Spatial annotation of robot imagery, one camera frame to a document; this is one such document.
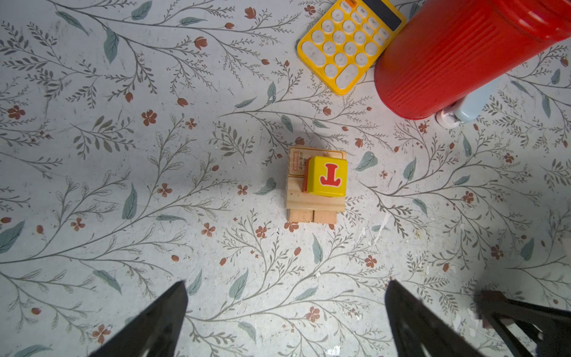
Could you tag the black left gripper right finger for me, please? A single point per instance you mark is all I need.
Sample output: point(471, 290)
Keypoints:
point(417, 331)

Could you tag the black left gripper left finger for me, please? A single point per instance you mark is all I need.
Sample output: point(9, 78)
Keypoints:
point(155, 331)

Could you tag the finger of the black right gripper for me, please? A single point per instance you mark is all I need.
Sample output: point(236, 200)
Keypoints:
point(547, 327)

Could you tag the long wooden block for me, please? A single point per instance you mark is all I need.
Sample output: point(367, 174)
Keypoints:
point(300, 216)

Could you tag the yellow letter cube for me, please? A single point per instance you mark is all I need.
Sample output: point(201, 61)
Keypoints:
point(327, 177)

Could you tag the ridged wooden block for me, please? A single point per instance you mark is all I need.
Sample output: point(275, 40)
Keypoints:
point(297, 200)

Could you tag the printed wooden block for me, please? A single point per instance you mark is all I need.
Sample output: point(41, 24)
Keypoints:
point(298, 155)

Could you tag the plain wooden block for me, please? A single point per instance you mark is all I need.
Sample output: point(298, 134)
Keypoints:
point(325, 217)

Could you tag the grey flat eraser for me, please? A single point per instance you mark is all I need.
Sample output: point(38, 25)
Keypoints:
point(468, 108)

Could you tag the red pen cup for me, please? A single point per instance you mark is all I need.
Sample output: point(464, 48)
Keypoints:
point(450, 48)

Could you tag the yellow calculator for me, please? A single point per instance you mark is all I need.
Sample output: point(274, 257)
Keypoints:
point(347, 40)

